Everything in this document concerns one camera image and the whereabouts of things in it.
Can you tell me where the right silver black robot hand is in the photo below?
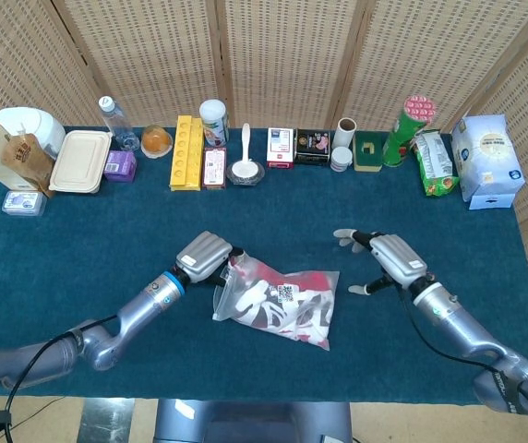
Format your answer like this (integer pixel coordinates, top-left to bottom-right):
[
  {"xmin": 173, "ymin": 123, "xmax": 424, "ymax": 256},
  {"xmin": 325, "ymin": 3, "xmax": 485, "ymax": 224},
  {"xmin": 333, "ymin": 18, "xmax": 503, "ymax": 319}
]
[{"xmin": 332, "ymin": 227, "xmax": 436, "ymax": 296}]

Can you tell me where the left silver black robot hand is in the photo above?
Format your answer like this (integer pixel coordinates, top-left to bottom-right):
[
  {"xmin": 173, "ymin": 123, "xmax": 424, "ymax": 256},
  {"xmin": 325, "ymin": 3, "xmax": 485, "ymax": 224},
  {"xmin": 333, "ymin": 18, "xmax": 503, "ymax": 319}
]
[{"xmin": 174, "ymin": 230, "xmax": 246, "ymax": 290}]

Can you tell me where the frosted zip bag with QR label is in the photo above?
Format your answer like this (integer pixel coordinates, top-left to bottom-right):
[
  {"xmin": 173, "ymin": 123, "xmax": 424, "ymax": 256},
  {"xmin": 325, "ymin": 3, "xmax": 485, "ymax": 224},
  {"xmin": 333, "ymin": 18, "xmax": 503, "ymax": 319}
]
[{"xmin": 211, "ymin": 255, "xmax": 342, "ymax": 352}]

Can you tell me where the red white garment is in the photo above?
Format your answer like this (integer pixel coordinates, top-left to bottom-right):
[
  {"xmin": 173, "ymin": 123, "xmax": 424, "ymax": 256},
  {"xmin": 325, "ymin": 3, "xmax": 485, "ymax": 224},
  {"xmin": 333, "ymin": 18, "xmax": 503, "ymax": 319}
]
[{"xmin": 229, "ymin": 257, "xmax": 334, "ymax": 350}]

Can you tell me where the green snack bag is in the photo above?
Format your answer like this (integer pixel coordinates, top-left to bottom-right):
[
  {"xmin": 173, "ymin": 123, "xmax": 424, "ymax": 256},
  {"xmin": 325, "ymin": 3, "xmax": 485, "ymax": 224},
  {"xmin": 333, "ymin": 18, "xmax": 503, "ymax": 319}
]
[{"xmin": 412, "ymin": 129, "xmax": 460, "ymax": 198}]

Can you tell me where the white blue flour bag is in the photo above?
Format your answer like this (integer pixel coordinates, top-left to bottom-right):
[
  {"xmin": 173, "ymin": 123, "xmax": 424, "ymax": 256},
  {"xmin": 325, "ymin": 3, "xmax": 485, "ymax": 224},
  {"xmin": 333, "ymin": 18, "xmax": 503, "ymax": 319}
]
[{"xmin": 450, "ymin": 114, "xmax": 527, "ymax": 203}]

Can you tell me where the dark patterned bowl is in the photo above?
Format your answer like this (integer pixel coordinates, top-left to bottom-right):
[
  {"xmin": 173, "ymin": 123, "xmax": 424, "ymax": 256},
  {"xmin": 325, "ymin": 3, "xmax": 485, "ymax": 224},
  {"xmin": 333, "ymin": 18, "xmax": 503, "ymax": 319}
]
[{"xmin": 225, "ymin": 159, "xmax": 266, "ymax": 186}]

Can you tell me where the blue carpet table cover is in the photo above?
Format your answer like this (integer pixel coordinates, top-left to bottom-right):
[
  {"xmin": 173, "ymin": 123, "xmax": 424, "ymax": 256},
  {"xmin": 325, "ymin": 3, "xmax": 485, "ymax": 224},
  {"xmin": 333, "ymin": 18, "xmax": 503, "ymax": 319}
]
[{"xmin": 0, "ymin": 126, "xmax": 528, "ymax": 407}]

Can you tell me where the yellow egg tray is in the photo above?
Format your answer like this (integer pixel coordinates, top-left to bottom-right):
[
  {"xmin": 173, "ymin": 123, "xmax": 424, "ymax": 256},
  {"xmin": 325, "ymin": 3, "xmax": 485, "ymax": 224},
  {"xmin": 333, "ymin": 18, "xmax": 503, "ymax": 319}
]
[{"xmin": 169, "ymin": 114, "xmax": 205, "ymax": 192}]

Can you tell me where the small white box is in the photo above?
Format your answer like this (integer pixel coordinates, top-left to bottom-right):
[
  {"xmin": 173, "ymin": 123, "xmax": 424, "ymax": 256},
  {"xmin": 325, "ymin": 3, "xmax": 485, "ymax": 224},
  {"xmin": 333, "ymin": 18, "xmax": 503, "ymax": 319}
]
[{"xmin": 468, "ymin": 192, "xmax": 517, "ymax": 211}]

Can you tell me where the green and yellow sponge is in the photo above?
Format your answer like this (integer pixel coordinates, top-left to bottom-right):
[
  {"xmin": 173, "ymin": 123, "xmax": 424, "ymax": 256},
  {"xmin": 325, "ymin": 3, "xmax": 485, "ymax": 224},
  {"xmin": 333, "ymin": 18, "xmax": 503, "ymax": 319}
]
[{"xmin": 352, "ymin": 130, "xmax": 384, "ymax": 174}]

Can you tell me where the small white jar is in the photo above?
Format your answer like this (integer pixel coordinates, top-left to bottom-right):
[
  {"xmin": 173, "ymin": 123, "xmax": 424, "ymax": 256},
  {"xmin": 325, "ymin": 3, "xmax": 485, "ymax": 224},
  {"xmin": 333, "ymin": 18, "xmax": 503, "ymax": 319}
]
[{"xmin": 330, "ymin": 146, "xmax": 354, "ymax": 173}]

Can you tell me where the green chips can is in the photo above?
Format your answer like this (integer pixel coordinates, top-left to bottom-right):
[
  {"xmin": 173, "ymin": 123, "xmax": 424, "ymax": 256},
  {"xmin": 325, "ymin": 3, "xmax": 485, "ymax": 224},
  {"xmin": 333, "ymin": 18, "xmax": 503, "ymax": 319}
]
[{"xmin": 381, "ymin": 95, "xmax": 438, "ymax": 168}]

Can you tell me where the small purple box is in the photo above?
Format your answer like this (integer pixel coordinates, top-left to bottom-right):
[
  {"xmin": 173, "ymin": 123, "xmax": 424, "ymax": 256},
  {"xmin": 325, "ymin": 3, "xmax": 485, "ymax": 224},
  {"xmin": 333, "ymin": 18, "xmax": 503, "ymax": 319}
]
[{"xmin": 103, "ymin": 150, "xmax": 138, "ymax": 183}]

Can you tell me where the orange jelly cup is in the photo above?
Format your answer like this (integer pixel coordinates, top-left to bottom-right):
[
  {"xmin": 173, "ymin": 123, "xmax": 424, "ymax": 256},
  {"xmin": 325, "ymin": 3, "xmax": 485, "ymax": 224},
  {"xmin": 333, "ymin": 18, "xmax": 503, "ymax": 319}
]
[{"xmin": 140, "ymin": 124, "xmax": 174, "ymax": 159}]

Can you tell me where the white rice spoon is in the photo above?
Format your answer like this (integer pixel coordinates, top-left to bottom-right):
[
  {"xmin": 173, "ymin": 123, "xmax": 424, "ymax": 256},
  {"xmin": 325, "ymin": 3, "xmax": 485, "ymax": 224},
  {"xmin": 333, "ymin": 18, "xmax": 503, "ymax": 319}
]
[{"xmin": 229, "ymin": 122, "xmax": 259, "ymax": 179}]

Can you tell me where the red and white box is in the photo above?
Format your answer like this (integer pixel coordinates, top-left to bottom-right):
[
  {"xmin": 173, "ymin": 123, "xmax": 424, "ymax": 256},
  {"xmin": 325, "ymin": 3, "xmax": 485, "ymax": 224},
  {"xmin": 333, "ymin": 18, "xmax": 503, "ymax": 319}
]
[{"xmin": 266, "ymin": 127, "xmax": 295, "ymax": 170}]

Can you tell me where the white printed canister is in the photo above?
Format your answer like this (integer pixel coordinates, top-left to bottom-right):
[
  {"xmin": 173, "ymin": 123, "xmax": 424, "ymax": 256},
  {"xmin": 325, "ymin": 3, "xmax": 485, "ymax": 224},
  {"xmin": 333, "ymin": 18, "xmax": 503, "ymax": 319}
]
[{"xmin": 198, "ymin": 99, "xmax": 230, "ymax": 148}]

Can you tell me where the white paper roll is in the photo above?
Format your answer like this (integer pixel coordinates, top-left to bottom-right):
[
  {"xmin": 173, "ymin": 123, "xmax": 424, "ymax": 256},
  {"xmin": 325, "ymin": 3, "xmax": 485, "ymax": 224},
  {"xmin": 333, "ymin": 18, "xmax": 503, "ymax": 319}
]
[{"xmin": 332, "ymin": 117, "xmax": 356, "ymax": 151}]

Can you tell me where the black printed box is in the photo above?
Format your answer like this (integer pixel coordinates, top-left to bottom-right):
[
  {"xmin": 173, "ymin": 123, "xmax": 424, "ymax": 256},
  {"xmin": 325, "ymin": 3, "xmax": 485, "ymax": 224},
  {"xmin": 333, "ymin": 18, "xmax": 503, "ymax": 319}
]
[{"xmin": 294, "ymin": 128, "xmax": 332, "ymax": 167}]

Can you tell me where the clear plastic water bottle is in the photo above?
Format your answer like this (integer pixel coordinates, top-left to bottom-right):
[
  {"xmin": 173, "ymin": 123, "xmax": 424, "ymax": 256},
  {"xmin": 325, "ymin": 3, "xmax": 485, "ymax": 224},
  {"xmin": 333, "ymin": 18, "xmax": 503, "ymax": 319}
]
[{"xmin": 98, "ymin": 95, "xmax": 141, "ymax": 152}]

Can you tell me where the beige lidded lunch box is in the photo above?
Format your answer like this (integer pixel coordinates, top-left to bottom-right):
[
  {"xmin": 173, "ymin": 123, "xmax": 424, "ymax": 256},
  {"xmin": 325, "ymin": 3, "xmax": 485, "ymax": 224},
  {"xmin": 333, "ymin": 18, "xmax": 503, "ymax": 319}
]
[{"xmin": 48, "ymin": 129, "xmax": 114, "ymax": 194}]

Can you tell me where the grey robot torso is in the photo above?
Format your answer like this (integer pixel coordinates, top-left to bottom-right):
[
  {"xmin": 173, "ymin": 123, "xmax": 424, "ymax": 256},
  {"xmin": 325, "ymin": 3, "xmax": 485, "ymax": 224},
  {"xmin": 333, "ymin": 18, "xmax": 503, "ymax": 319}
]
[{"xmin": 152, "ymin": 399, "xmax": 355, "ymax": 443}]

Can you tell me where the clear plastic box blue label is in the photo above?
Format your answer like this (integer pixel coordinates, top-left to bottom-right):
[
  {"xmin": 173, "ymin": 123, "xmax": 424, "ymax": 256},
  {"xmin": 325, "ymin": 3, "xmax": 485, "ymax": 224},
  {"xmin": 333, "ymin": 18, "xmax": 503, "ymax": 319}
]
[{"xmin": 1, "ymin": 190, "xmax": 46, "ymax": 217}]

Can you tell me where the brown paper pouch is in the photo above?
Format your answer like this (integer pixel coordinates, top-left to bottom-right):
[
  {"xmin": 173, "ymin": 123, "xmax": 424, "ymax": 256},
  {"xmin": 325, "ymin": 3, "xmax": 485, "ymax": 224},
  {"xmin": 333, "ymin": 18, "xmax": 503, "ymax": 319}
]
[{"xmin": 0, "ymin": 132, "xmax": 56, "ymax": 198}]

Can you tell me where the white electric kettle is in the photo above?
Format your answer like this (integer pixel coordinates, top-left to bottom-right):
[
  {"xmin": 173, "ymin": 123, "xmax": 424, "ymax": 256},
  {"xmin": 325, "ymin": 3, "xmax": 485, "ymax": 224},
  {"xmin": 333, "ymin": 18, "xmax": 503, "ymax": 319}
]
[{"xmin": 0, "ymin": 106, "xmax": 66, "ymax": 158}]

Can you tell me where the woven folding screen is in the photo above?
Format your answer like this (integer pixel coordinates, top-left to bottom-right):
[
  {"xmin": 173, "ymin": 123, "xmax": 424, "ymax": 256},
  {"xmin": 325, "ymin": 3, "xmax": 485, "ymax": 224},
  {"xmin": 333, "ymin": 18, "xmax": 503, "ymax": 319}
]
[{"xmin": 0, "ymin": 0, "xmax": 528, "ymax": 430}]

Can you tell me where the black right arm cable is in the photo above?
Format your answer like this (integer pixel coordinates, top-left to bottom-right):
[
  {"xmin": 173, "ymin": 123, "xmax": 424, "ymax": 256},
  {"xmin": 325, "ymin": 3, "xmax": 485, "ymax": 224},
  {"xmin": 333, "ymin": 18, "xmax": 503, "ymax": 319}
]
[{"xmin": 400, "ymin": 285, "xmax": 528, "ymax": 443}]

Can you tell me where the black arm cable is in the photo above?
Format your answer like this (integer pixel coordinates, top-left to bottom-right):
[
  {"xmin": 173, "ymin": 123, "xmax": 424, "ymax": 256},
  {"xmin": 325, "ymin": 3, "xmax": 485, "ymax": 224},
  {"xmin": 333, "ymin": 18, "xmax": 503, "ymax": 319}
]
[
  {"xmin": 3, "ymin": 316, "xmax": 120, "ymax": 443},
  {"xmin": 400, "ymin": 285, "xmax": 528, "ymax": 443}
]

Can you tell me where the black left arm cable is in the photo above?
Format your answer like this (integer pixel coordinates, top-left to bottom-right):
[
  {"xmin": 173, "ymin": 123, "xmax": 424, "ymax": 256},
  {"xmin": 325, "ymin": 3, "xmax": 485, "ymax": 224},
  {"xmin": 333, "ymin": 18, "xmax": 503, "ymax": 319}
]
[{"xmin": 3, "ymin": 316, "xmax": 120, "ymax": 443}]

